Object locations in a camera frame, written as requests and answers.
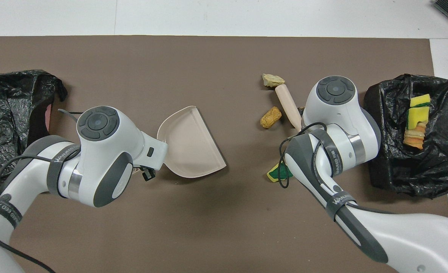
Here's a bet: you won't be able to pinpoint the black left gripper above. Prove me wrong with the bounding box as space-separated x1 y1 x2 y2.
133 163 157 182

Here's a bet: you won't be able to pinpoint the beige plastic dustpan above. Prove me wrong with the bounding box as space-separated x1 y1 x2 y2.
157 105 227 179

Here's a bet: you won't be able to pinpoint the pale yellow foam chunk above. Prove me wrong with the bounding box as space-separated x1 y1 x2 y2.
262 74 286 88

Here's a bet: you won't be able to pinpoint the beige hand brush black bristles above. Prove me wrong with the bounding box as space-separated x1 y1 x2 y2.
275 84 304 132

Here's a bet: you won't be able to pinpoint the tan layered foam chunk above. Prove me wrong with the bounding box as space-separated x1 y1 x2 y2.
403 122 426 149

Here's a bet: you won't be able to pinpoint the yellow sponge piece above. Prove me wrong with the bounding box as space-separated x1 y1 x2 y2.
406 107 430 130
410 94 431 109

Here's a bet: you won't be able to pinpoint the black bag lined bin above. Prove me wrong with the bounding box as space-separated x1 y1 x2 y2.
363 74 448 199
0 69 68 186

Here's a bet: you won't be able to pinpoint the brown paper table mat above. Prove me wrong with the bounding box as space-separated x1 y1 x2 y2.
0 35 448 273

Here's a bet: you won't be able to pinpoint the green and yellow sponge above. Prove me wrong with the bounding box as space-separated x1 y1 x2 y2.
267 162 294 183

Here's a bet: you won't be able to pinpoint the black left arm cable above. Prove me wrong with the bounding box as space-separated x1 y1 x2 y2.
0 109 82 273

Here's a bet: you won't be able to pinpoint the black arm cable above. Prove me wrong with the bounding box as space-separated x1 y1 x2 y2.
279 121 399 215
0 109 82 273

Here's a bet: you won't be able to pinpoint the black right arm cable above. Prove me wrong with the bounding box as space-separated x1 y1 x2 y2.
279 121 399 215

